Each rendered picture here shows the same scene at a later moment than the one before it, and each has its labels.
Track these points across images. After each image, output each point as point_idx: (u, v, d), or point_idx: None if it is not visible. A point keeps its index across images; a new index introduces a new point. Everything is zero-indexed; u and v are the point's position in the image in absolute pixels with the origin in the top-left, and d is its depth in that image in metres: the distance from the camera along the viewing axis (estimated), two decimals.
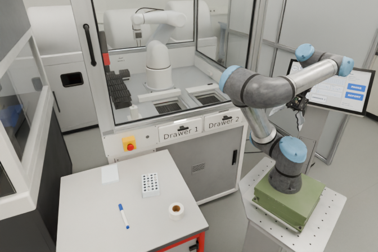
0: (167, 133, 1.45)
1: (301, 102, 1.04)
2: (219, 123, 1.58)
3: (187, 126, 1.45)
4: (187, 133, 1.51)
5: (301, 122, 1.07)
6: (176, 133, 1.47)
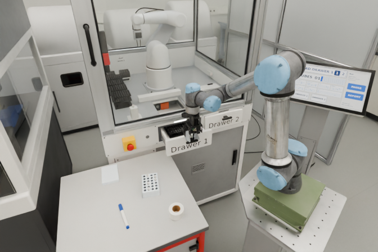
0: (175, 145, 1.34)
1: (198, 129, 1.24)
2: (219, 123, 1.58)
3: (196, 139, 1.34)
4: (196, 145, 1.40)
5: (197, 137, 1.32)
6: (184, 145, 1.36)
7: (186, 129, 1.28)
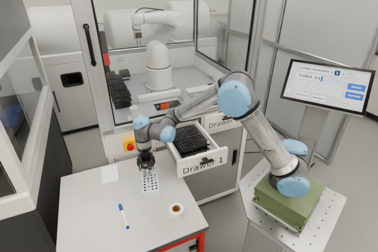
0: (187, 166, 1.19)
1: (148, 165, 1.13)
2: (219, 123, 1.58)
3: (211, 158, 1.20)
4: (210, 165, 1.26)
5: (151, 172, 1.21)
6: (197, 166, 1.22)
7: None
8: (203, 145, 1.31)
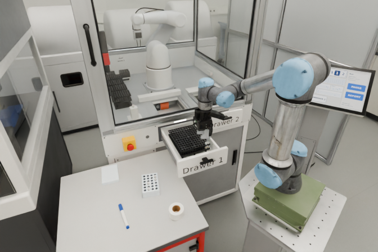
0: (187, 166, 1.19)
1: (197, 124, 1.22)
2: (219, 123, 1.58)
3: (211, 158, 1.20)
4: (210, 165, 1.26)
5: (205, 137, 1.26)
6: (197, 166, 1.22)
7: None
8: (203, 145, 1.31)
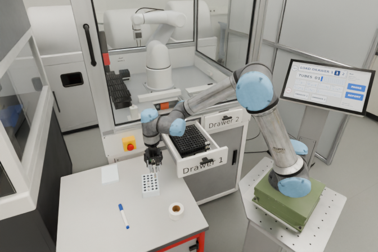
0: (187, 166, 1.19)
1: (156, 161, 1.08)
2: (219, 123, 1.58)
3: (211, 158, 1.20)
4: (210, 165, 1.26)
5: (158, 168, 1.16)
6: (197, 166, 1.22)
7: None
8: (203, 145, 1.31)
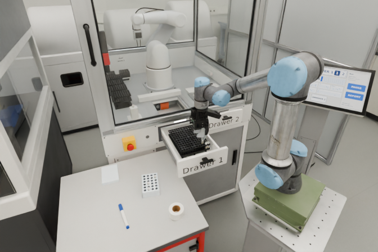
0: (187, 166, 1.19)
1: (193, 123, 1.23)
2: (219, 123, 1.58)
3: (211, 158, 1.20)
4: (210, 165, 1.26)
5: (201, 135, 1.28)
6: (197, 166, 1.22)
7: None
8: (203, 145, 1.31)
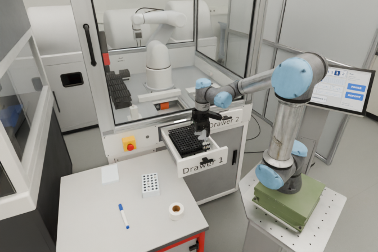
0: (187, 166, 1.19)
1: (194, 125, 1.21)
2: (219, 123, 1.58)
3: (211, 158, 1.20)
4: (210, 165, 1.26)
5: (202, 138, 1.26)
6: (197, 166, 1.22)
7: None
8: (203, 145, 1.31)
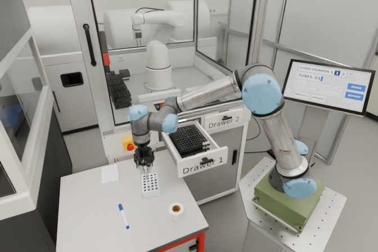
0: (187, 166, 1.19)
1: (147, 161, 1.00)
2: (219, 123, 1.58)
3: (211, 158, 1.20)
4: (210, 165, 1.26)
5: (149, 169, 1.08)
6: (197, 166, 1.22)
7: None
8: (203, 145, 1.31)
